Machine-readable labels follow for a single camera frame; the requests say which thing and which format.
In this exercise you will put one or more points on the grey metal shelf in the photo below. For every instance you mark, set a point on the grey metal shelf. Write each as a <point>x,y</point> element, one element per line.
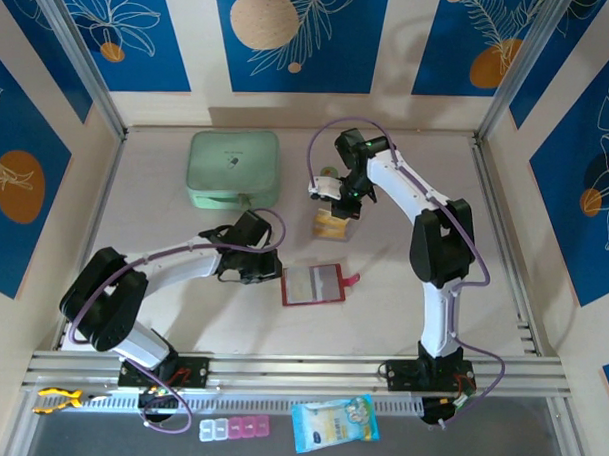
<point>127,447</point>

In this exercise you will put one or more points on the black left connector bracket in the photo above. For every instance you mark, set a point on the black left connector bracket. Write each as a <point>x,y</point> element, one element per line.
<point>158,405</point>

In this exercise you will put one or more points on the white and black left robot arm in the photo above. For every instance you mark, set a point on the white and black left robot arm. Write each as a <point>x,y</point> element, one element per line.
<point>183,269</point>

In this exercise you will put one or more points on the red card holder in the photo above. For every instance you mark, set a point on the red card holder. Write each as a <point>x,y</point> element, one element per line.
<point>312,286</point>

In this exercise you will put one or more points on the aluminium mounting rail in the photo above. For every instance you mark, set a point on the aluminium mounting rail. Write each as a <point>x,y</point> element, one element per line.
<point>299,370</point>

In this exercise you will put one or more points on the aluminium frame post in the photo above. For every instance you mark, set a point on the aluminium frame post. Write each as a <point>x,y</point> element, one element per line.
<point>538,71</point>
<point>78,55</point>

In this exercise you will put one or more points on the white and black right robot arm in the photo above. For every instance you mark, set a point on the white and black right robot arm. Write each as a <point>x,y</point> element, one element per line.
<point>439,313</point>

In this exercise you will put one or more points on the blue wet wipes packet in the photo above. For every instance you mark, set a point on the blue wet wipes packet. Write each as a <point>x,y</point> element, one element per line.
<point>335,424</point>

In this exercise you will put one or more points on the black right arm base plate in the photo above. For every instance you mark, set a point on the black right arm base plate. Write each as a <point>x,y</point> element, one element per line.
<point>399,374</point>

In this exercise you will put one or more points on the black right connector bracket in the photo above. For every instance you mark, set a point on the black right connector bracket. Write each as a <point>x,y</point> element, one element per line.
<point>433,412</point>

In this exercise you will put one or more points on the mint green zip pouch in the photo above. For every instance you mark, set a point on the mint green zip pouch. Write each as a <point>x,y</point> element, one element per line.
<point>231,170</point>

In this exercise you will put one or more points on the aluminium table side rail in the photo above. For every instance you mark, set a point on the aluminium table side rail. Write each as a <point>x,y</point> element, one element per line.
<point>111,173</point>
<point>503,220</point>

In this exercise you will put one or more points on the dark bottle with green lid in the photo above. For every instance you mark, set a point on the dark bottle with green lid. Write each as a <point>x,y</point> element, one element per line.
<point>329,169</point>

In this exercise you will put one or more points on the white and pink pill organizer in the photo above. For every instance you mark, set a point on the white and pink pill organizer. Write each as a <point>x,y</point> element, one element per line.
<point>235,427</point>

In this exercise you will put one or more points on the black connector bracket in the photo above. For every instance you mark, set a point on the black connector bracket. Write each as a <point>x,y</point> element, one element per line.
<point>158,405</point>
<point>433,412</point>

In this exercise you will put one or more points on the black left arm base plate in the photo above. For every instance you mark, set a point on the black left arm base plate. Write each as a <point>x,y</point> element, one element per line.
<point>194,371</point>

